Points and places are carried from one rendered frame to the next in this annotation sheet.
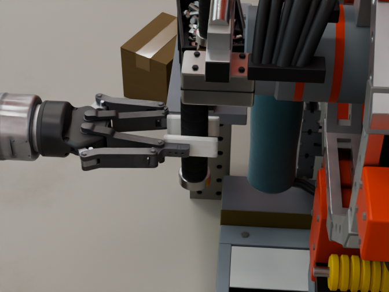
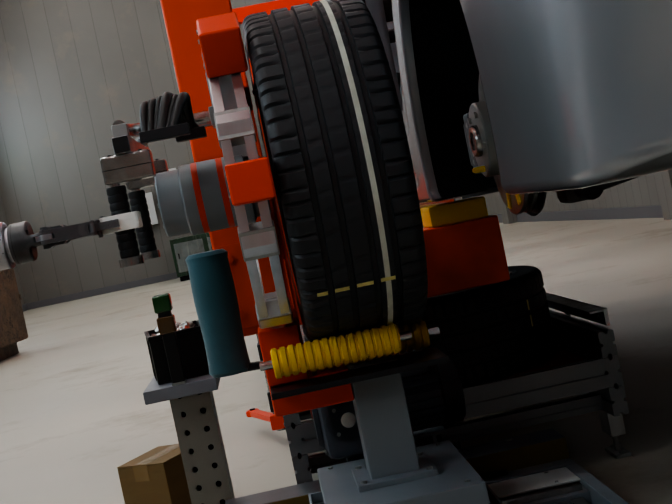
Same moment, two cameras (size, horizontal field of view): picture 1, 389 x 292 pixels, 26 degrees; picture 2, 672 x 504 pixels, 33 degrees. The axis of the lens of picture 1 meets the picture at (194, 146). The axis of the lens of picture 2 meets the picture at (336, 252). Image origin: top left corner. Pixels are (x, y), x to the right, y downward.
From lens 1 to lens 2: 1.47 m
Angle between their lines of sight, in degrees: 40
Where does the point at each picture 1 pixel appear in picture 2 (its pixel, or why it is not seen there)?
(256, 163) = (210, 347)
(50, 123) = (16, 226)
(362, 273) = (295, 349)
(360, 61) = not seen: hidden behind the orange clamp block
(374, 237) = (233, 180)
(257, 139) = (204, 321)
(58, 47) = not seen: outside the picture
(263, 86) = (175, 210)
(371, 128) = (221, 136)
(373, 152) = (229, 155)
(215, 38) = (116, 128)
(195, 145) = (122, 218)
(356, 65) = not seen: hidden behind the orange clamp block
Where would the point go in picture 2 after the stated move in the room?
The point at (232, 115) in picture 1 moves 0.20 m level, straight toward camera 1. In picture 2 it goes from (202, 380) to (199, 394)
